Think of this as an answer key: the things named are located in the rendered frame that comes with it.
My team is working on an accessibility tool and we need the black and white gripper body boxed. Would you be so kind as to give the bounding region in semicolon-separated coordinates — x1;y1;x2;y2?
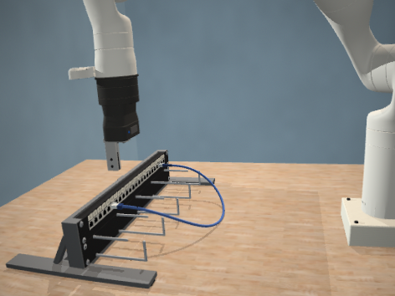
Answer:
69;47;140;142

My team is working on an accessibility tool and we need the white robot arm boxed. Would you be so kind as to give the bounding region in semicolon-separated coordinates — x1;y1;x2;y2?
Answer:
83;0;395;219

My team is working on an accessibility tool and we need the black patch panel rack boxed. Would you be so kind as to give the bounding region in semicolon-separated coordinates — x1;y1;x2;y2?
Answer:
6;150;211;288

